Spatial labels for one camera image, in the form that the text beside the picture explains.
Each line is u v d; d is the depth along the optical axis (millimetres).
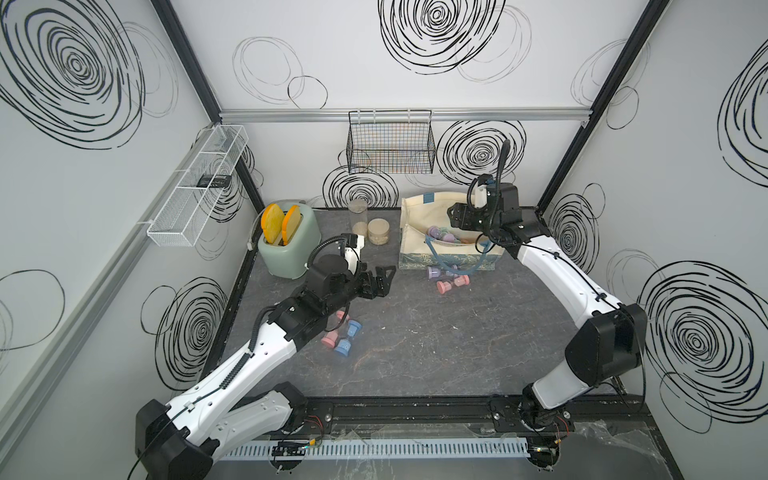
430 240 854
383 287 631
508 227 606
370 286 619
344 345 832
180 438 376
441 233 991
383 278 630
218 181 783
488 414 749
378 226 1051
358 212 1012
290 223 889
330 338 843
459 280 967
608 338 423
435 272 979
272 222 879
